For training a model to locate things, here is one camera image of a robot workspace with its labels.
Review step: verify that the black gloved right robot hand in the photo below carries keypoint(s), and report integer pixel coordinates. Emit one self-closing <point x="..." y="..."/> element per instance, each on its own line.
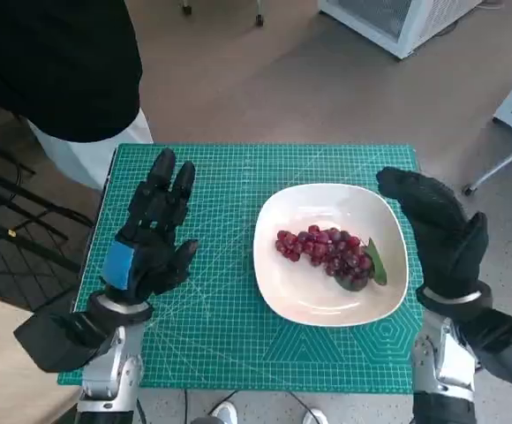
<point x="446" y="238"/>

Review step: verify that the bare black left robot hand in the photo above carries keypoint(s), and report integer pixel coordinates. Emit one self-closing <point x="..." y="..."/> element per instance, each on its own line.
<point x="150" y="256"/>

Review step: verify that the red toy grape bunch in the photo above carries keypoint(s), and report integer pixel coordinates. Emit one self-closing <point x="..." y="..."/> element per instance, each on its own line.
<point x="331" y="252"/>

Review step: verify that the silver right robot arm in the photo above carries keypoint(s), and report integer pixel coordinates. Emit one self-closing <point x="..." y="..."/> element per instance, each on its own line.
<point x="443" y="375"/>

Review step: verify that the white square plate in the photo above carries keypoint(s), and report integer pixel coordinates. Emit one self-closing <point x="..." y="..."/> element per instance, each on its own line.
<point x="304" y="300"/>

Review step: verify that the grey metal leg with caster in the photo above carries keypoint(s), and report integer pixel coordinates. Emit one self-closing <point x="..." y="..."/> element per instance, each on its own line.
<point x="503" y="163"/>

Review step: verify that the green cutting mat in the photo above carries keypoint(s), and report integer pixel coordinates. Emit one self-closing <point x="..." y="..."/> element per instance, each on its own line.
<point x="220" y="335"/>

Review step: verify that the white shoe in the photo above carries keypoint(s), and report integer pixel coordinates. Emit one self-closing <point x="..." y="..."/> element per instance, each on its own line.
<point x="225" y="415"/>
<point x="315" y="417"/>

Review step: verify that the large white mesh-door cabinet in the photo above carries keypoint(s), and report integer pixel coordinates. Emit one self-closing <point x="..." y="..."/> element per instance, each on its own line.
<point x="393" y="22"/>

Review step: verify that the person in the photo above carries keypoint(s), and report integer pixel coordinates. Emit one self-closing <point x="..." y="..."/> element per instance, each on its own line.
<point x="48" y="57"/>

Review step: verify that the chair leg with caster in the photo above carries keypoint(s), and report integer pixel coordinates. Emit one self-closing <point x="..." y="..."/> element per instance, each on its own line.
<point x="186" y="7"/>
<point x="259" y="14"/>

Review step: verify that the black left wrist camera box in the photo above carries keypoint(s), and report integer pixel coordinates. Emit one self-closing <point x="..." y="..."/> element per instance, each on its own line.
<point x="57" y="340"/>

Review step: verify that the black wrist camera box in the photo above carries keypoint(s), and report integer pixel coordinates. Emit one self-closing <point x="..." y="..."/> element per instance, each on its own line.
<point x="57" y="340"/>
<point x="507" y="349"/>

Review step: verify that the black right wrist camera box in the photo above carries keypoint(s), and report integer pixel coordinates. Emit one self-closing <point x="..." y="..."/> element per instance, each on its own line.
<point x="507" y="349"/>

